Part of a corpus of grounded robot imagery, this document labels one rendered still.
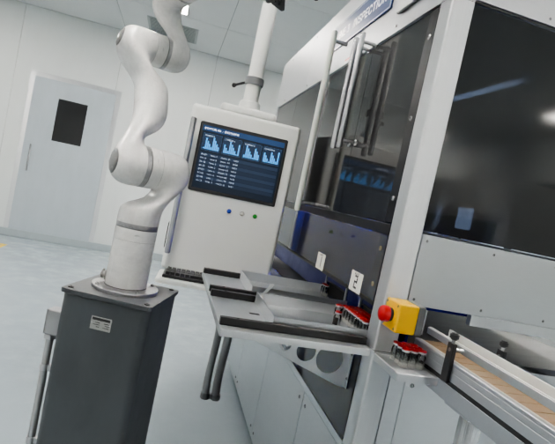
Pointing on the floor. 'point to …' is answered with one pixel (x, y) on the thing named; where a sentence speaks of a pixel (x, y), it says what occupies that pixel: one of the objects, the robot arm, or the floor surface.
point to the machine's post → (410, 210)
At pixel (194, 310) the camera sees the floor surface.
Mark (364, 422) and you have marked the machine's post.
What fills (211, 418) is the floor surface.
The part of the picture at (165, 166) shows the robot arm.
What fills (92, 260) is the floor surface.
